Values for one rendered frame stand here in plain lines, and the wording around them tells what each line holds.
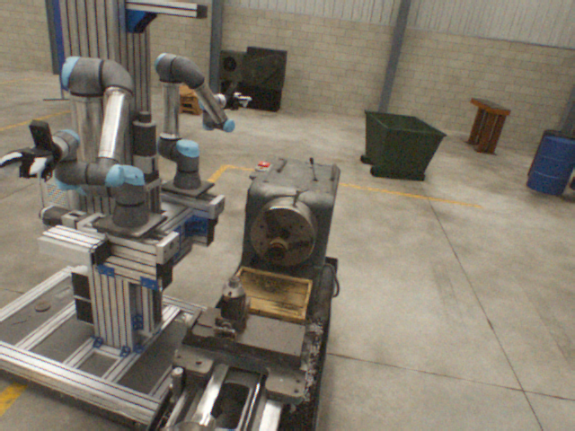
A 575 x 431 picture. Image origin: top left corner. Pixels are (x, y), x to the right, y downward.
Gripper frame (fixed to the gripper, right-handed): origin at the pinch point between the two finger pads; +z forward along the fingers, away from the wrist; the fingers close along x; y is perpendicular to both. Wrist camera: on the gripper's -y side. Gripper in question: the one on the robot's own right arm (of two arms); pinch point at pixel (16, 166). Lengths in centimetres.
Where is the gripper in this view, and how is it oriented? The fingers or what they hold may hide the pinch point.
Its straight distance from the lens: 124.4
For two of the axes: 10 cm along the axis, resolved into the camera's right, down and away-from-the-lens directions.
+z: 0.8, 4.3, -9.0
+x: -9.6, -1.9, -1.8
